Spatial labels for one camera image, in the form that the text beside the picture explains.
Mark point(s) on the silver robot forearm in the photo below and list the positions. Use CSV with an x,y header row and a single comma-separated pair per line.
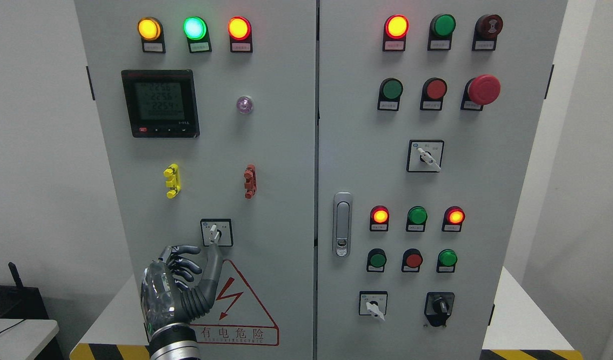
x,y
176,341

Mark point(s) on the green indicator middle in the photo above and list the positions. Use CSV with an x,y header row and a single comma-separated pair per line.
x,y
416,219

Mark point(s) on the yellow indicator light top left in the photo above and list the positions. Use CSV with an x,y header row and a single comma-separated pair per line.
x,y
151,34

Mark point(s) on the black device with antenna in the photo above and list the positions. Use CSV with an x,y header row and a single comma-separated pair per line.
x,y
19,301

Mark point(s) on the red push button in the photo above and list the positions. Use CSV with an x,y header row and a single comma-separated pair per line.
x,y
432,94
411,261

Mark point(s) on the grey electrical cabinet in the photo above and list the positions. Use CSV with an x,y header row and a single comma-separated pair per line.
x,y
314,76

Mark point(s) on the red lit indicator light left door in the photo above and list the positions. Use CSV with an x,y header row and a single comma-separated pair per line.
x,y
240,35

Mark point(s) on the black rotary knob switch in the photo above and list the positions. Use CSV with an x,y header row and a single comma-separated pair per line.
x,y
438,308

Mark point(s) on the red emergency stop button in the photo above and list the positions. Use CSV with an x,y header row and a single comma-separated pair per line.
x,y
480,91

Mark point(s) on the green indicator top right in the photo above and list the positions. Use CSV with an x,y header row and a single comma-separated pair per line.
x,y
440,32

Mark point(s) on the black digital power meter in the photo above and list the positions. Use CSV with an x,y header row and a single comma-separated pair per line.
x,y
161,103

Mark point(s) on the grey robotic humanoid hand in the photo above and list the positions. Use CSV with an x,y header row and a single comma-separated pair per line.
x,y
175,289

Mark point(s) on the red push button lower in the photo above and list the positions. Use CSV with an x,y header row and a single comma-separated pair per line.
x,y
411,261

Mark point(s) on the green push button upper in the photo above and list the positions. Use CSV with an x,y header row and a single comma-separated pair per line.
x,y
389,94

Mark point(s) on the green lit indicator light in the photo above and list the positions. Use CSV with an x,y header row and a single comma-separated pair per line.
x,y
197,35

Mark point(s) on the white rotary selector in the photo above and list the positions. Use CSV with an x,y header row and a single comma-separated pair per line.
x,y
425,156
373,304

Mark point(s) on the green push button lower left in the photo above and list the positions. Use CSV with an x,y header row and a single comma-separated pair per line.
x,y
376,260

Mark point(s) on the yellow terminal connector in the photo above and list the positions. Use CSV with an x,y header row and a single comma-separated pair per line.
x,y
172,180

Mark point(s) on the red lit indicator right door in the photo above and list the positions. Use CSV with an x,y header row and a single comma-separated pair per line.
x,y
395,32

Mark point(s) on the green push button lower right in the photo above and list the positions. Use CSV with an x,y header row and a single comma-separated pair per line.
x,y
446,261

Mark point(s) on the white round lamp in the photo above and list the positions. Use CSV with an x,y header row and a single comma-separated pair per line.
x,y
245,104

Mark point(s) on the silver door latch handle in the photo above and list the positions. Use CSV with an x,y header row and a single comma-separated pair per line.
x,y
342,223

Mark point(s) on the red push button upper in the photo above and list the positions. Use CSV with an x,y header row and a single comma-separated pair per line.
x,y
432,94

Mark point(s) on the white side table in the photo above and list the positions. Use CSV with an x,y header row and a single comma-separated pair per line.
x,y
26,340

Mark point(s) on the green push button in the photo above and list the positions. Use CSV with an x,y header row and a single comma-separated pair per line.
x,y
446,261
376,260
389,94

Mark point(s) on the red lit indicator middle right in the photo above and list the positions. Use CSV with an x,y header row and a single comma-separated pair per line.
x,y
453,219

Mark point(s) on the white rotary selector lower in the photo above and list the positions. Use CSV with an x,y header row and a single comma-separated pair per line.
x,y
373,304

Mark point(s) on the white rotary light switch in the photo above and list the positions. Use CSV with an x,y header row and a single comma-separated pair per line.
x,y
217,231

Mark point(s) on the red lit indicator middle left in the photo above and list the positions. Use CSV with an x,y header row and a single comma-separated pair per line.
x,y
379,218

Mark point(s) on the red terminal connector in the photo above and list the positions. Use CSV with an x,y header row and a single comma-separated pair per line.
x,y
250,181

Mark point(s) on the white rotary selector upper right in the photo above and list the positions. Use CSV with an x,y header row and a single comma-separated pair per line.
x,y
425,156

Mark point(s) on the dark red buzzer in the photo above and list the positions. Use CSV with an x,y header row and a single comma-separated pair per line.
x,y
486,30

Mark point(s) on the red electric danger sticker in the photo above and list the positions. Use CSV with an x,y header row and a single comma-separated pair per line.
x,y
237,317

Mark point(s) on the white platform with hazard stripes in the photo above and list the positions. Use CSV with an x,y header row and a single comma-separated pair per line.
x,y
519,330

